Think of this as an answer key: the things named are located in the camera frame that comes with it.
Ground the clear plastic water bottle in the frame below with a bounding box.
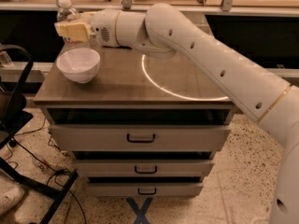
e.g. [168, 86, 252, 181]
[56, 0, 90, 50]

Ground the metal shelf rail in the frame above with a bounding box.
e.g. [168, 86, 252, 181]
[0, 0, 299, 14]

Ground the grey drawer cabinet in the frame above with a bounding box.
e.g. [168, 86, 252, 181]
[35, 45, 235, 185]

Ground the middle grey drawer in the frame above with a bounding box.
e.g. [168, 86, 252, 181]
[73, 160, 214, 177]

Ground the black folding chair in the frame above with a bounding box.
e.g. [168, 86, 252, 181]
[0, 44, 79, 224]

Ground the top grey drawer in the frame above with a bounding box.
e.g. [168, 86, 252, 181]
[50, 125, 230, 152]

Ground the white sneaker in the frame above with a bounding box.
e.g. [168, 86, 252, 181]
[0, 187, 25, 217]

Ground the bottom grey drawer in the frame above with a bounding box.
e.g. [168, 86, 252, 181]
[87, 183, 203, 197]

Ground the white ceramic bowl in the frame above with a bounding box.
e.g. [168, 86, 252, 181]
[56, 48, 100, 83]

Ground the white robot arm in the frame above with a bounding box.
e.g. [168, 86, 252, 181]
[54, 4, 299, 224]

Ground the grey drawer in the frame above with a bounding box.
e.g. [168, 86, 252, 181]
[50, 125, 230, 152]
[73, 160, 214, 177]
[87, 183, 203, 197]

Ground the black floor cable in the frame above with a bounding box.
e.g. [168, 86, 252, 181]
[6, 119, 88, 224]

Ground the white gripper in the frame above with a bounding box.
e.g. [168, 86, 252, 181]
[54, 9, 120, 48]

